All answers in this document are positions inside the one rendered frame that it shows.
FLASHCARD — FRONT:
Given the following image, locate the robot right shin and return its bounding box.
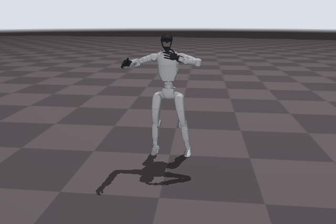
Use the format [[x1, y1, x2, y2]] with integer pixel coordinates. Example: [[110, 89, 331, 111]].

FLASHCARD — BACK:
[[152, 124, 160, 148]]

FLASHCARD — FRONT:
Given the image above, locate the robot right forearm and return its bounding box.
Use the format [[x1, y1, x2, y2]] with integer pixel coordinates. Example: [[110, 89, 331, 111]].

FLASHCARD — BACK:
[[130, 59, 138, 67]]

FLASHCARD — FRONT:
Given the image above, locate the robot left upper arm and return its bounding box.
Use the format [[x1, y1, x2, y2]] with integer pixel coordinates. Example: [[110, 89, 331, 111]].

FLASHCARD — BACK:
[[177, 53, 202, 67]]

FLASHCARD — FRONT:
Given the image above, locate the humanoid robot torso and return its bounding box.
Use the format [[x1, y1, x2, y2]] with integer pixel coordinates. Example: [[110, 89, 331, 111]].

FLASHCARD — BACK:
[[157, 50, 179, 99]]

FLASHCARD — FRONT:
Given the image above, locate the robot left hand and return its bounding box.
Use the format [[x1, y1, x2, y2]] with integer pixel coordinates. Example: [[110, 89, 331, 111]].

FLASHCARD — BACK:
[[164, 49, 182, 62]]

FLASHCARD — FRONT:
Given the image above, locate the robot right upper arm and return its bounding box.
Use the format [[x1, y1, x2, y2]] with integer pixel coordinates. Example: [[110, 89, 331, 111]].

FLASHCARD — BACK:
[[136, 54, 158, 66]]

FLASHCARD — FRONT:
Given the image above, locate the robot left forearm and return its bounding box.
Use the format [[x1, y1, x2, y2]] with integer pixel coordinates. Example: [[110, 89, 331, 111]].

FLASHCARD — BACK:
[[178, 57, 202, 65]]

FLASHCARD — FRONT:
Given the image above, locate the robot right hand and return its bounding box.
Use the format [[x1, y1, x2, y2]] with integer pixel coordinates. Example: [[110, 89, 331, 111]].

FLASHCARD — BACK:
[[121, 58, 132, 69]]

